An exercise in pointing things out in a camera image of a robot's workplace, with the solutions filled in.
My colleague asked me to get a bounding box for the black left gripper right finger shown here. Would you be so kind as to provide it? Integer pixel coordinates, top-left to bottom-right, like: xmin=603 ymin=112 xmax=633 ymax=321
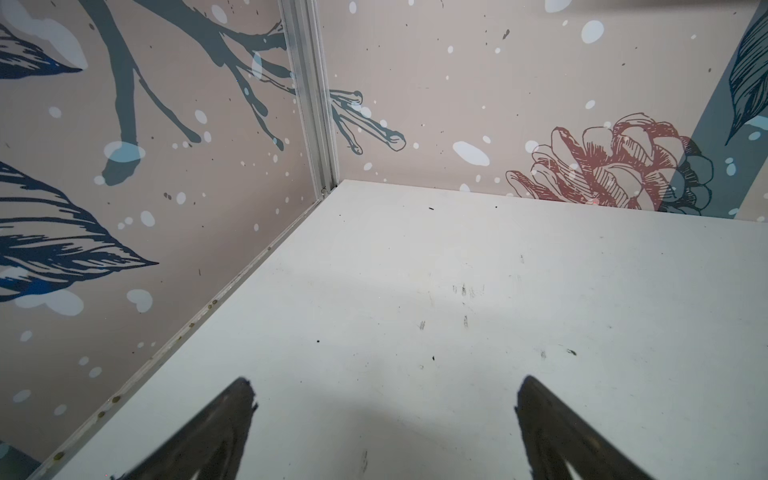
xmin=515 ymin=375 xmax=650 ymax=479

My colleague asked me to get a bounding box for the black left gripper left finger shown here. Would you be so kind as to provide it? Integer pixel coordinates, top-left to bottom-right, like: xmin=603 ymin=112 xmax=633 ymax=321
xmin=121 ymin=377 xmax=258 ymax=480

